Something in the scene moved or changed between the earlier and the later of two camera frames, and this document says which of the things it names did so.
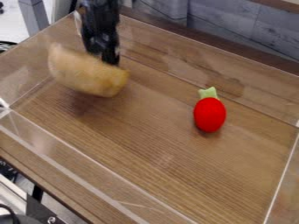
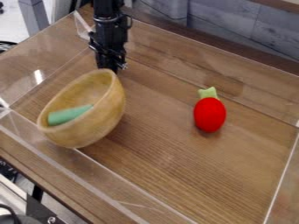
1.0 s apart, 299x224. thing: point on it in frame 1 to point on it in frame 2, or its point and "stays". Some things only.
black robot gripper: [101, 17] to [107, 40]
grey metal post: [34, 14] stays
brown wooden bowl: [85, 73] to [86, 111]
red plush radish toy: [210, 110] stays
